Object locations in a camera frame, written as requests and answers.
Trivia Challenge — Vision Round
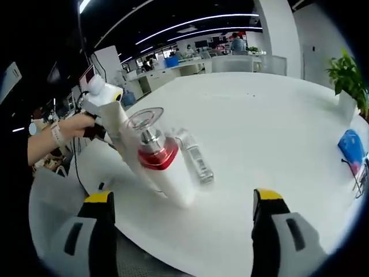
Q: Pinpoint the blue plastic packet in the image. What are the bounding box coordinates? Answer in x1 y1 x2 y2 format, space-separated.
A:
337 128 367 171

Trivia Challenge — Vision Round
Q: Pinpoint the blue storage bin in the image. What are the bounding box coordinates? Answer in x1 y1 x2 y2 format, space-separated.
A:
163 55 180 69

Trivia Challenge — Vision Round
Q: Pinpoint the green potted plant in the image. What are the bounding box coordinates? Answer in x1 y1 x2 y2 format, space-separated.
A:
325 47 369 117

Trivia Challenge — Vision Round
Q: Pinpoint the white plant pot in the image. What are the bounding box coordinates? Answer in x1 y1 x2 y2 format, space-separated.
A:
336 88 359 122

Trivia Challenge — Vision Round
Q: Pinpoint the black wire holder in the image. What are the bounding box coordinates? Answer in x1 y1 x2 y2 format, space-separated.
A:
341 156 369 200

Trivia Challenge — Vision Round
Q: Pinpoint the white skincare tube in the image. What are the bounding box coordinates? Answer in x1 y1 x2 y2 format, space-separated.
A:
100 102 170 200

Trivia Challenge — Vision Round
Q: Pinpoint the laptop on stand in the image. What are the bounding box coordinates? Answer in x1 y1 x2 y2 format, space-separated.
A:
78 63 96 88

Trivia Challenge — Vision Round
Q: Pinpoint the clear slim skincare bottle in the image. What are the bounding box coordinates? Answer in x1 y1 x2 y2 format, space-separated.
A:
174 128 216 186

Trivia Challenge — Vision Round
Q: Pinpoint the white mesh chair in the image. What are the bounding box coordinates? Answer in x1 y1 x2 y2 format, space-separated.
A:
260 54 288 77
211 54 257 75

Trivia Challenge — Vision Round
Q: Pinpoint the blue water jug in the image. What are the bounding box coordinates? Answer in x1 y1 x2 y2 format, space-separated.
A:
122 88 137 108

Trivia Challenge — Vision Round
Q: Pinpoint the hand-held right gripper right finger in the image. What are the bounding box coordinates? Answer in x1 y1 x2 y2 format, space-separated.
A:
251 188 328 277

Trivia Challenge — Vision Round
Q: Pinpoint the person's left hand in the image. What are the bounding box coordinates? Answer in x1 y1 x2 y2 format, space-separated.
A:
64 114 97 139

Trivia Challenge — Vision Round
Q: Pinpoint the grey mesh office chair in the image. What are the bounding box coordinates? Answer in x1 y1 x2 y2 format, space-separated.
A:
28 166 185 277

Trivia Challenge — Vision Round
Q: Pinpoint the white ceiling air vent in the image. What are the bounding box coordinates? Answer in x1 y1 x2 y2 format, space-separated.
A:
0 61 23 103

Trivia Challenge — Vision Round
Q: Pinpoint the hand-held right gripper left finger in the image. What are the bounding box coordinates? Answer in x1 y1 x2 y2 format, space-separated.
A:
47 190 119 277

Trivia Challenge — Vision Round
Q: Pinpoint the white wristwatch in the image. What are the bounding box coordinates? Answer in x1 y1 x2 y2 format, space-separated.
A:
50 121 66 148

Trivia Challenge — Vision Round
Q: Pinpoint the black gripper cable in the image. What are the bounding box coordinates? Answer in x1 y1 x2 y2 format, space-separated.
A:
70 91 105 193

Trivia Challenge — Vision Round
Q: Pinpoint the white red pump skincare bottle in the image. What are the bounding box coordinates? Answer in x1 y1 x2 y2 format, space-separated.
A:
123 106 197 209

